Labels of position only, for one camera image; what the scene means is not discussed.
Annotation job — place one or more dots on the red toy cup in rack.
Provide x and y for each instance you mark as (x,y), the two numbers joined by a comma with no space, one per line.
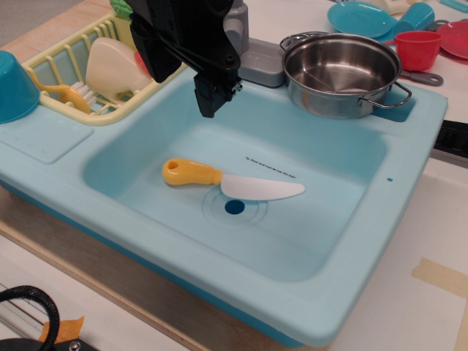
(141,64)

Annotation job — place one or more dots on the grey toy utensil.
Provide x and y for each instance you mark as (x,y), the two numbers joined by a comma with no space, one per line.
(426,78)

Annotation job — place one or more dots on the cream toy object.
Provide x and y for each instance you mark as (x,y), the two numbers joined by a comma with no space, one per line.
(393,7)

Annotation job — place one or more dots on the yellow dish rack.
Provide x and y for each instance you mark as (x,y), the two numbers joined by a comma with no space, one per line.
(66,63)

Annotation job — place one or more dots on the light blue toy sink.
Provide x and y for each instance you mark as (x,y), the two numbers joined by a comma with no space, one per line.
(295,267)

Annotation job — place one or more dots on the yellow dish brush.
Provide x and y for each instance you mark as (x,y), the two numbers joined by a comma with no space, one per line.
(79,94)

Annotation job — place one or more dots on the cream toy plate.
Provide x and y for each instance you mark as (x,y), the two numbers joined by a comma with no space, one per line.
(112,70)

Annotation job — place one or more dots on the yellow handled toy knife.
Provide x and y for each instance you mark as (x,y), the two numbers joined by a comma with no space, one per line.
(180,172)

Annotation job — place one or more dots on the stainless steel pot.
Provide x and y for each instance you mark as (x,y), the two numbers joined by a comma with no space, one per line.
(336,75)

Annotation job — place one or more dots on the beige masking tape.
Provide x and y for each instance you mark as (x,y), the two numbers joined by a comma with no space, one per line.
(440,276)

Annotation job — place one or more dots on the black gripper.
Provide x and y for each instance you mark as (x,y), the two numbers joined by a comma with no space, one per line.
(169,33)

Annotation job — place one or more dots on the teal upturned cup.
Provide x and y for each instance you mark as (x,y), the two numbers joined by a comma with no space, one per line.
(19,94)

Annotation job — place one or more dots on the red toy plate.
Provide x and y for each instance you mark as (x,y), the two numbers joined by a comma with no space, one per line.
(454,38)

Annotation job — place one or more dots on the teal toy tumbler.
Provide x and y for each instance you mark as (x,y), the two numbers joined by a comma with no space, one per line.
(419,16)

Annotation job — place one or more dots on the black bracket at right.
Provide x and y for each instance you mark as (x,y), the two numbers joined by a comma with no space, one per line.
(453,138)

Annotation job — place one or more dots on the orange tape piece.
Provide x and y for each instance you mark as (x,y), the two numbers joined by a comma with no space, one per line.
(67,330)

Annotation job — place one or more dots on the teal toy plate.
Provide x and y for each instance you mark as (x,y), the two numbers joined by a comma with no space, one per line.
(361,18)

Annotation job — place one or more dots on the grey toy faucet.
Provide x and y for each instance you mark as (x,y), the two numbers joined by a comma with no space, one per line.
(261,61)

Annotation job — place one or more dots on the green toy vegetable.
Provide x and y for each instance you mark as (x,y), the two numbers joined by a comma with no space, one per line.
(121,8)

